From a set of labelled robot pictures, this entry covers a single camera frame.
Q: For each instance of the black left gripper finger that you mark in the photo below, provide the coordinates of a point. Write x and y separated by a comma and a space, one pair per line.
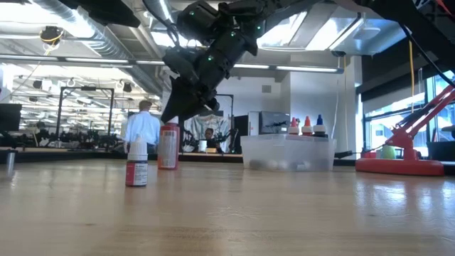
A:
188, 103

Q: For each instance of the large orange food coloring bottle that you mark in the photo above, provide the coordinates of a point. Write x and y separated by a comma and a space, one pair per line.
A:
168, 149

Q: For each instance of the small red-label dropper bottle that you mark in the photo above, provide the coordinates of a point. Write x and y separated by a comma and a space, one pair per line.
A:
136, 174

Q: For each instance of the clear plastic container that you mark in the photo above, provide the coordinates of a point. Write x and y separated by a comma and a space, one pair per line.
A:
284, 151

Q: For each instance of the large red food coloring bottle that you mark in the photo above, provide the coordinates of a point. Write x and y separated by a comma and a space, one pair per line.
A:
293, 128

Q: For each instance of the large blue food coloring bottle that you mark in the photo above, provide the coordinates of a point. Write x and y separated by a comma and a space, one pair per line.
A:
320, 128

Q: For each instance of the black background robot arm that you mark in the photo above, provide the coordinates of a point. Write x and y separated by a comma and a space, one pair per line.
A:
231, 142

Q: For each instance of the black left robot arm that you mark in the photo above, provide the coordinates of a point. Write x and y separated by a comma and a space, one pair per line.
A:
227, 39

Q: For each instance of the seated person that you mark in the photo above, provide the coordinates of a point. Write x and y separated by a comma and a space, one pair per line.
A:
209, 134

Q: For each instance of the crumpled grey cloth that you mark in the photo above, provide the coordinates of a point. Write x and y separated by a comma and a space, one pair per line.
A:
222, 124

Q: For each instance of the white cup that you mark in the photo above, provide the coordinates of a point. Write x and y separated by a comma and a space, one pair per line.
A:
202, 145

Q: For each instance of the black partition panel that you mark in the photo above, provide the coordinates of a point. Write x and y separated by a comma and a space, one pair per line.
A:
241, 128

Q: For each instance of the long ceiling light strip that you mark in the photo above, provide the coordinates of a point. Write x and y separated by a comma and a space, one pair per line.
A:
106, 60

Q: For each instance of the black background robot workstation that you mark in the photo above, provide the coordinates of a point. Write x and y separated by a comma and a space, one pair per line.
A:
78, 137

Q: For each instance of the black monitor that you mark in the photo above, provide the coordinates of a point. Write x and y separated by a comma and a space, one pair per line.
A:
10, 117

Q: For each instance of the green round object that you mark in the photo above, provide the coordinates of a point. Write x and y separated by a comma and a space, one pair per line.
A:
388, 152

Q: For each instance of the red desk lamp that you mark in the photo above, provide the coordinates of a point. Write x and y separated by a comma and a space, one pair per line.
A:
409, 167

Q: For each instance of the dark background furniture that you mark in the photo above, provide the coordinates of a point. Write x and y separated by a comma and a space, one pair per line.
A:
440, 151

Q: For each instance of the black background rig frame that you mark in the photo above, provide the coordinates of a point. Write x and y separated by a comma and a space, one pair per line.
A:
232, 113
85, 88

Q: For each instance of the grey wall vent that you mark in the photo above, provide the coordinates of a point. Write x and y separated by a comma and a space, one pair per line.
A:
266, 88

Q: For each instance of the silver spiral ceiling duct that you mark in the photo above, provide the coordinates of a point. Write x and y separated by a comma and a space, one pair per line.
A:
103, 42

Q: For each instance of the black aluminium table frame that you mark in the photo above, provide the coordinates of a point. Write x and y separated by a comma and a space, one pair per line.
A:
71, 157

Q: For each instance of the black pillar camera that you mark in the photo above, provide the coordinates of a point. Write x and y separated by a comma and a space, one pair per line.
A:
338, 53

